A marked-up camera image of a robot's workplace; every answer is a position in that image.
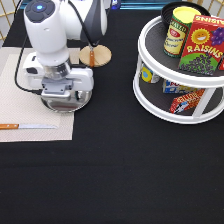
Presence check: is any beige woven placemat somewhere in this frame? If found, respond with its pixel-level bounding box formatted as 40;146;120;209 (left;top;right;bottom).
0;47;74;142

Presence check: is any round silver metal plate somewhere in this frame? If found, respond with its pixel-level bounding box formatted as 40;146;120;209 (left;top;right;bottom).
41;90;92;113

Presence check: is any blue white small box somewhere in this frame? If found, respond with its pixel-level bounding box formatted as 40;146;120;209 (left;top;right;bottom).
163;80;196;94

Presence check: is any red small box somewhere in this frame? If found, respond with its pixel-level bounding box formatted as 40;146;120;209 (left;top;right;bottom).
170;89;204;114

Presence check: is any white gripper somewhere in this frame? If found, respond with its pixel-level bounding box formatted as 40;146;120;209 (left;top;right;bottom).
23;52;94;93

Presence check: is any wooden handled knife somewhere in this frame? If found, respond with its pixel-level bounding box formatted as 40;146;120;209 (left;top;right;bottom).
0;124;57;130

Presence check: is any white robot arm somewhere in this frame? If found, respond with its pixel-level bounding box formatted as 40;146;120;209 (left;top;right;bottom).
23;0;107;100

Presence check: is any black bowl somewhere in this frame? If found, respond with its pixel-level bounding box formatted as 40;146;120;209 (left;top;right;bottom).
161;2;210;29

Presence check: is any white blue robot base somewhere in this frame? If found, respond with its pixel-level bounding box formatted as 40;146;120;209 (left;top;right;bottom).
112;0;121;9

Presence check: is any small blue yellow package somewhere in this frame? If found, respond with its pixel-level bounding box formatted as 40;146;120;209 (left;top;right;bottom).
141;64;160;83

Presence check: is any yellow lidded green can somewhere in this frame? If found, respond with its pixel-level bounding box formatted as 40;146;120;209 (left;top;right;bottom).
164;6;200;58

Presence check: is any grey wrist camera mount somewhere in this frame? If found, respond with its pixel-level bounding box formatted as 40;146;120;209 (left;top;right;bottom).
41;78;73;100

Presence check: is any white two-tier turntable rack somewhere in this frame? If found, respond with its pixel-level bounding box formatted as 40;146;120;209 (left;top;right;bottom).
133;16;224;124

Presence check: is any red raisins box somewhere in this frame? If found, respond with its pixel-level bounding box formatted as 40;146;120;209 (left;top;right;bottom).
179;15;224;75

